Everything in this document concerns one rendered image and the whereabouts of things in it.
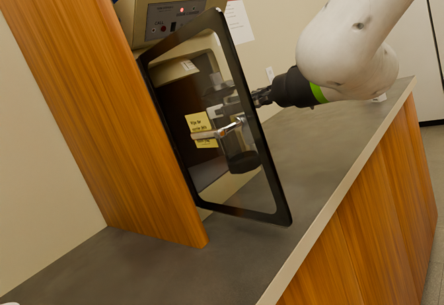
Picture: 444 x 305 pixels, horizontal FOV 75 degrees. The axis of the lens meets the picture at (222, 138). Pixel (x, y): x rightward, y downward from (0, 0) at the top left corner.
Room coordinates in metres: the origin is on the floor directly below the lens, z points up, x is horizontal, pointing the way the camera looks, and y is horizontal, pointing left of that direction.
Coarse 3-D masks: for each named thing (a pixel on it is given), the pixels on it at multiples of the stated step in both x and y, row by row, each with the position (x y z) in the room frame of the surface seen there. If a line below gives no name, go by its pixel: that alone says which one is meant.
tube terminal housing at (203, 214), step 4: (112, 4) 0.73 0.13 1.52; (140, 48) 0.75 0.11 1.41; (144, 48) 0.75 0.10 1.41; (148, 48) 0.76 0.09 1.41; (132, 52) 0.73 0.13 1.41; (136, 52) 0.73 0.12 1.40; (140, 52) 0.74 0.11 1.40; (136, 56) 0.73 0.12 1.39; (196, 208) 0.72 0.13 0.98; (200, 208) 0.73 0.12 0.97; (200, 212) 0.73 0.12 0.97; (204, 212) 0.74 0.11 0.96; (208, 212) 0.75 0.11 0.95; (212, 212) 0.76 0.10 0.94; (200, 216) 0.73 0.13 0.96; (204, 216) 0.73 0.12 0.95
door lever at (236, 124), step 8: (232, 120) 0.50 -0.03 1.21; (240, 120) 0.49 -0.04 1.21; (216, 128) 0.48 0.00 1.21; (224, 128) 0.47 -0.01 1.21; (232, 128) 0.48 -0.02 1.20; (240, 128) 0.49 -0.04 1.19; (192, 136) 0.53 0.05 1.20; (200, 136) 0.51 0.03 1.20; (208, 136) 0.49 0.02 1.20; (216, 136) 0.47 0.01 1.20; (224, 136) 0.47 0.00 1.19
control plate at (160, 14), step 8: (192, 0) 0.77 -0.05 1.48; (200, 0) 0.79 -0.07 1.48; (152, 8) 0.69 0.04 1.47; (160, 8) 0.70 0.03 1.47; (168, 8) 0.72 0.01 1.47; (176, 8) 0.74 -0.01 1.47; (184, 8) 0.76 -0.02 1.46; (200, 8) 0.80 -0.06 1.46; (152, 16) 0.70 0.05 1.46; (160, 16) 0.71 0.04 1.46; (168, 16) 0.73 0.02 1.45; (176, 16) 0.75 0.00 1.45; (184, 16) 0.77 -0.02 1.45; (192, 16) 0.80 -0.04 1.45; (152, 24) 0.71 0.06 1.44; (160, 24) 0.73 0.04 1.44; (168, 24) 0.75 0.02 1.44; (176, 24) 0.77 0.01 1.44; (152, 32) 0.72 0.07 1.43; (160, 32) 0.74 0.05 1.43; (168, 32) 0.76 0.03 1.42
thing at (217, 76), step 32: (192, 32) 0.53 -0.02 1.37; (224, 32) 0.47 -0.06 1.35; (160, 64) 0.64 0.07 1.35; (192, 64) 0.55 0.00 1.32; (224, 64) 0.49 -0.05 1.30; (160, 96) 0.68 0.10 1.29; (192, 96) 0.58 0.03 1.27; (224, 96) 0.51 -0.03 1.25; (256, 128) 0.47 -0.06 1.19; (192, 160) 0.65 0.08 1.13; (224, 160) 0.56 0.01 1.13; (256, 160) 0.49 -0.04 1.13; (224, 192) 0.59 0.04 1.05; (256, 192) 0.51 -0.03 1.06; (288, 224) 0.47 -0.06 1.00
